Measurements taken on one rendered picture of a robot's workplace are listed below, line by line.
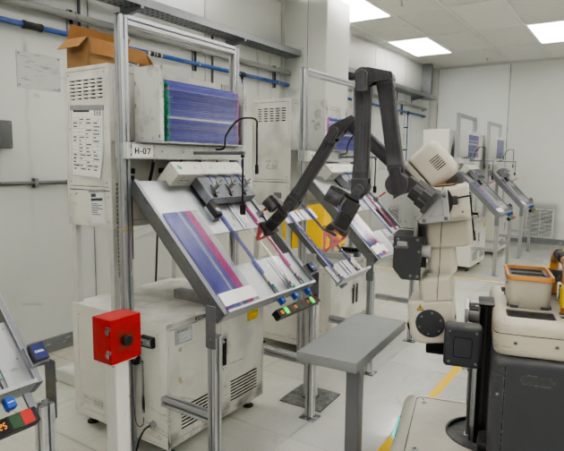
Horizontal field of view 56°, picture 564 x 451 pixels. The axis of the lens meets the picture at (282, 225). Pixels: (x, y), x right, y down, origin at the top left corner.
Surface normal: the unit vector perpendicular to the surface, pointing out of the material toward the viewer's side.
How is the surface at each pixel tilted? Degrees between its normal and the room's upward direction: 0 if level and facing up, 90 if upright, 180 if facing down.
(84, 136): 90
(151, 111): 90
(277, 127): 90
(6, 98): 90
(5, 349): 47
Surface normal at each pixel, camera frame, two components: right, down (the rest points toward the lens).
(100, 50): 0.85, -0.10
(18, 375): 0.62, -0.62
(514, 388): -0.33, 0.11
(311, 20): -0.55, 0.09
